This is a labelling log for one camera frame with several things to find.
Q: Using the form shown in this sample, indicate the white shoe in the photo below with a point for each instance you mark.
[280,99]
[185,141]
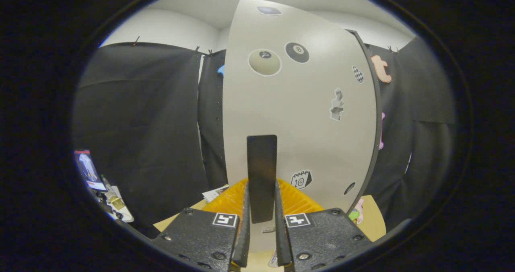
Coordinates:
[273,260]

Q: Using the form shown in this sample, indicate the light grey shoe cabinet door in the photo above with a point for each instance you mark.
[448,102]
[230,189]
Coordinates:
[305,123]

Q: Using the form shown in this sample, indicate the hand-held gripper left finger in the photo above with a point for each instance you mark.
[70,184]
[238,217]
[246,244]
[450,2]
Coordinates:
[244,240]

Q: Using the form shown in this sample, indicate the black backdrop cloth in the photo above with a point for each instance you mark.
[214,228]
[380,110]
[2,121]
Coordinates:
[141,123]

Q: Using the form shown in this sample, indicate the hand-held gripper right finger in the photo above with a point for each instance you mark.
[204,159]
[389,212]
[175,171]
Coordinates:
[281,240]

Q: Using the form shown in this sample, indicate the green plush toy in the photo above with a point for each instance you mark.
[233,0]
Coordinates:
[354,215]

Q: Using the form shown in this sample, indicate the brass coloured object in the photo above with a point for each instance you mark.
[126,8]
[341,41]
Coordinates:
[114,200]

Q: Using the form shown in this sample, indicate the colourful printed poster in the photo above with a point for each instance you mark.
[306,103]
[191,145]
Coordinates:
[89,169]

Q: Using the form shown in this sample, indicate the grey shoe cabinet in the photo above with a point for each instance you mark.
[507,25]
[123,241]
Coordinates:
[378,103]

